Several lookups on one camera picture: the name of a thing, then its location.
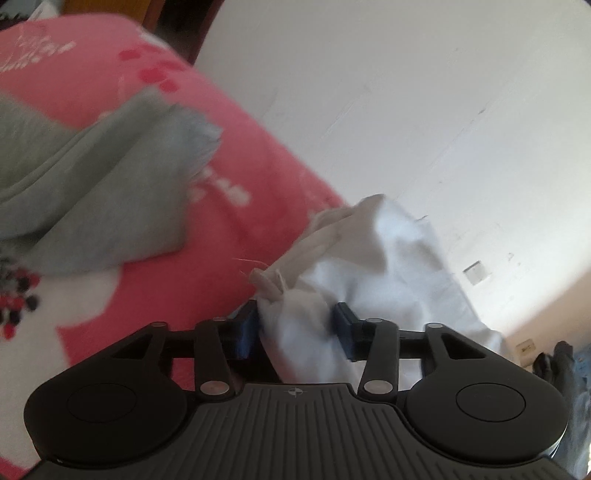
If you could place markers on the pink floral blanket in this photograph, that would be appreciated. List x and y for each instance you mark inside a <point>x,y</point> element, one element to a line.
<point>138,184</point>

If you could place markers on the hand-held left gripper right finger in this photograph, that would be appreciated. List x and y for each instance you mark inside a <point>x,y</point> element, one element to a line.
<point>344,332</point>

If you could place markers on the grey-blue knit garment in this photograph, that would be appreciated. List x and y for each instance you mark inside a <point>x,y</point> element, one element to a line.
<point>92,184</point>

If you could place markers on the wooden door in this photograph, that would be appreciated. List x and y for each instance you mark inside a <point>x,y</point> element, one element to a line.
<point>106,9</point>

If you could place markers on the dark grey folded garment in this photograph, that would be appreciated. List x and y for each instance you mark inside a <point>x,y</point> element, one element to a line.
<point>561,378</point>

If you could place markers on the wall socket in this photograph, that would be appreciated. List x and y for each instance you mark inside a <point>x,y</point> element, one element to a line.
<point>525,346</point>

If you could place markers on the white shirt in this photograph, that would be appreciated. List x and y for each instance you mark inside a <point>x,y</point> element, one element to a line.
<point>369,286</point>

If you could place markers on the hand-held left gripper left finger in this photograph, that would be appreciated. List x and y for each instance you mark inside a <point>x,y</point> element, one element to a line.
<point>247,330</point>

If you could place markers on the white wall plate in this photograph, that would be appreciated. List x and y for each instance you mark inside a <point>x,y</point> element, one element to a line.
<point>474,272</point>

